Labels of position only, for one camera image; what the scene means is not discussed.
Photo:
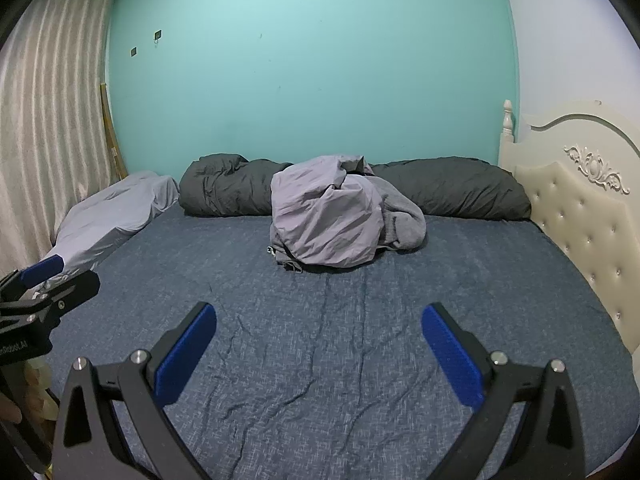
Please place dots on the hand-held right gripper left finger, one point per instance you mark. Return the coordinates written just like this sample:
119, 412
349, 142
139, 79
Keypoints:
185, 355

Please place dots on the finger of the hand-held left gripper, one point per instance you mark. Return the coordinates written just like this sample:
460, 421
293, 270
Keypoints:
42, 267
75, 292

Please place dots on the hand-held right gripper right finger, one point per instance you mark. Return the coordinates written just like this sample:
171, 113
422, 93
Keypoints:
450, 355

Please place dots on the light grey jacket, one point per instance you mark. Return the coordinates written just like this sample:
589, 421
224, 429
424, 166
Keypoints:
315, 210

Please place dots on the person's left hand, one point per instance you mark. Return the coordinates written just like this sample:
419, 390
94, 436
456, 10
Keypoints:
10, 409

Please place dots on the light grey pillow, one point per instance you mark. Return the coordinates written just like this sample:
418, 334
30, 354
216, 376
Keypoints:
110, 215

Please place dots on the bed with blue sheet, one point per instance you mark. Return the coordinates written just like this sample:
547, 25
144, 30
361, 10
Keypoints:
320, 340

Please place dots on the grey knit hoodie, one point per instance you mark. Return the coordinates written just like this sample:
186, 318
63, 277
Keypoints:
400, 225

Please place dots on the beige striped curtain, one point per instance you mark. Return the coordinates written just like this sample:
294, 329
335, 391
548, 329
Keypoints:
50, 120

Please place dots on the wooden board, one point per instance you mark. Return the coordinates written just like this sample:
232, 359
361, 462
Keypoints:
112, 135

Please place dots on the dark grey duvet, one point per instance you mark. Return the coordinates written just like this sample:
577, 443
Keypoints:
220, 187

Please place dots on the cream tufted headboard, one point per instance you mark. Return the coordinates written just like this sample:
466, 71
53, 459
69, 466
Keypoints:
575, 210

